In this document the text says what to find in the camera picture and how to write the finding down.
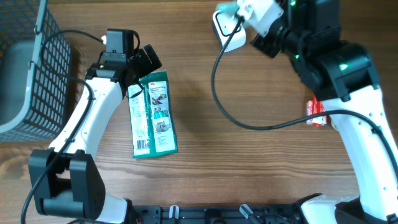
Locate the grey plastic mesh basket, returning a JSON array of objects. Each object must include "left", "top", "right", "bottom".
[{"left": 1, "top": 0, "right": 72, "bottom": 142}]

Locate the mint green sachet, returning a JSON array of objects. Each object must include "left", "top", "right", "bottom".
[{"left": 215, "top": 0, "right": 246, "bottom": 19}]

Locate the white barcode scanner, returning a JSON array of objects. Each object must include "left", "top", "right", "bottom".
[{"left": 212, "top": 11, "right": 246, "bottom": 53}]

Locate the green snack packet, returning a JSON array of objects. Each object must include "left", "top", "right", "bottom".
[{"left": 127, "top": 70, "right": 178, "bottom": 159}]

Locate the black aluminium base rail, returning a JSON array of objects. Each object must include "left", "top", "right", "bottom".
[{"left": 127, "top": 204, "right": 302, "bottom": 224}]

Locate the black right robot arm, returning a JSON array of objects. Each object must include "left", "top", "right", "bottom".
[{"left": 246, "top": 0, "right": 397, "bottom": 223}]

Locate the red Nescafe stick sachet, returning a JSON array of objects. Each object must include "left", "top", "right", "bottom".
[{"left": 312, "top": 96, "right": 327, "bottom": 126}]

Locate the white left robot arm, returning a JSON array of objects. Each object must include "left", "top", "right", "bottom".
[{"left": 20, "top": 29, "right": 162, "bottom": 223}]

